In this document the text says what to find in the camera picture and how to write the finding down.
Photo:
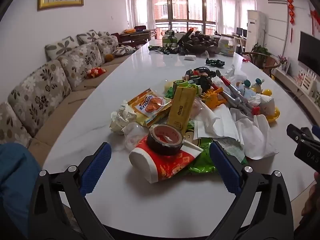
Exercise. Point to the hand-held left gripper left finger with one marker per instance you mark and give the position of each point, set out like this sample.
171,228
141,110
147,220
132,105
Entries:
96,170

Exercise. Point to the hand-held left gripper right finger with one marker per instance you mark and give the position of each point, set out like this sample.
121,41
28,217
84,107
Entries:
225,170

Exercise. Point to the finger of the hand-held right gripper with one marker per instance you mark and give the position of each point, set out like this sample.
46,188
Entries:
316,131
298,134

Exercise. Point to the green snack bag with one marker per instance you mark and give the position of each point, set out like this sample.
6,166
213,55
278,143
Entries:
206,156

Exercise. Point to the white tissue sheet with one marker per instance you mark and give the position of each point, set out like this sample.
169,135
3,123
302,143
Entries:
217,125
257,135

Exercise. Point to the clear plastic wrap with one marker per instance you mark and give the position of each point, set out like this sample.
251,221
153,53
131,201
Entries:
133,136

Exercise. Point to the red paper cup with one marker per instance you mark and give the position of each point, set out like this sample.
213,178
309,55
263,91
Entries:
162,166

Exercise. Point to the black adhesive tape roll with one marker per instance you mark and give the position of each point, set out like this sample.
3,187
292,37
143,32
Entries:
155,148

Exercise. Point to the yellow cardboard box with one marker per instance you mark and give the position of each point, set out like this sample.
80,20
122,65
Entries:
181,107

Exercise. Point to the orange snack packet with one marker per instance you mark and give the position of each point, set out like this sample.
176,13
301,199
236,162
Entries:
150,107

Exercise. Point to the person's right hand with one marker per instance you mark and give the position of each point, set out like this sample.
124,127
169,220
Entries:
312,200

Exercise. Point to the white slatted rack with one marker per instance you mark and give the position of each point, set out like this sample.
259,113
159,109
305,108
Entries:
311,83

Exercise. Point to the white television cabinet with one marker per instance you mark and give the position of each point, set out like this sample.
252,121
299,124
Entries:
295,86

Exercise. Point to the crumpled white paper ball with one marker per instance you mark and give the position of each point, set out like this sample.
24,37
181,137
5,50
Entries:
122,117

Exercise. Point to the beige sofa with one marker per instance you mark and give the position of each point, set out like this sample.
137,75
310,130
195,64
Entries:
57,125

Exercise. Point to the light blue toy figure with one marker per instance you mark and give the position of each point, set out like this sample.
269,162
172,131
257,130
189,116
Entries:
246,91

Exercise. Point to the orange plastic toy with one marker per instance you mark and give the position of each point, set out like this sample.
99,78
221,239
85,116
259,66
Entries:
212,97

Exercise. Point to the grey and red toy robot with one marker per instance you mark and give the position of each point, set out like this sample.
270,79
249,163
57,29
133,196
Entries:
231,93

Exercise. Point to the round wooden armchair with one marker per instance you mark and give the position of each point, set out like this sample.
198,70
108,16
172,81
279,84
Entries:
267,62

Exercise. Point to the black flat television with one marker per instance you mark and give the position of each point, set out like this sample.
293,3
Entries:
310,52

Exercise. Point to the person's blue clothing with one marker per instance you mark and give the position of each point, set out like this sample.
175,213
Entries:
15,180

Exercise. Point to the row of floral sofa cushions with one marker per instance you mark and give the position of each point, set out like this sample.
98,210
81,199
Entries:
37,97

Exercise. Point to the green potted plant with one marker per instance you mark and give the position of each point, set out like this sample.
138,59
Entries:
261,48

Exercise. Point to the red plush toy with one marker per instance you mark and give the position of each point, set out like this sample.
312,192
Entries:
95,72

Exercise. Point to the black and green toy vehicle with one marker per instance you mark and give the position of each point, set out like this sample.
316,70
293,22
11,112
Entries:
215,62

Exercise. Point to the orange plush ball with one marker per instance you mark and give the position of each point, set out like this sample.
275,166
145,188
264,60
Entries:
108,58

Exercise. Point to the white standing air conditioner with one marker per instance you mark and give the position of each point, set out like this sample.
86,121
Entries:
253,30

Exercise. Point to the wide red knot decoration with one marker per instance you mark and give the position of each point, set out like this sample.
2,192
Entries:
315,17

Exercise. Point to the white plastic jar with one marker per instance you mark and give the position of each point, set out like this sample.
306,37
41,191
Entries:
226,45

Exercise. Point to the computer monitors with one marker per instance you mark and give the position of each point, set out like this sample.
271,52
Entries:
241,32

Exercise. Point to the small white box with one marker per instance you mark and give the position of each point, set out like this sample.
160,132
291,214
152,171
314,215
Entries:
189,57

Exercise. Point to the small grey patterned pillow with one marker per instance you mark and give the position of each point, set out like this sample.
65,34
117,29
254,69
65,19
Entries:
123,50

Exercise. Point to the slim red knot decoration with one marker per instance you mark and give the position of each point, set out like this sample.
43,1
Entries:
290,7

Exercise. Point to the bowl of dark items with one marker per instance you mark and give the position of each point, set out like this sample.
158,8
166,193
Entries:
200,42

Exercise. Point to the black and green toy parts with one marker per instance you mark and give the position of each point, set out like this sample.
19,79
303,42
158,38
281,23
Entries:
160,49

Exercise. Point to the dark wooden side table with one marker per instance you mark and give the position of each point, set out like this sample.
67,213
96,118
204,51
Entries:
135,37

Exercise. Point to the white sheer curtain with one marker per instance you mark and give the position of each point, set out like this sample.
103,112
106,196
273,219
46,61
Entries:
140,7
232,12

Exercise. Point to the black toy gun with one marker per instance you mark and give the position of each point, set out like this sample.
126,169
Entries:
186,36

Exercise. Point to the green lidded jar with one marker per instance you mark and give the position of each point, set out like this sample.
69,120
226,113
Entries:
168,39

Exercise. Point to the large brown framed window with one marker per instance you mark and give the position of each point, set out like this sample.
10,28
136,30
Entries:
180,5

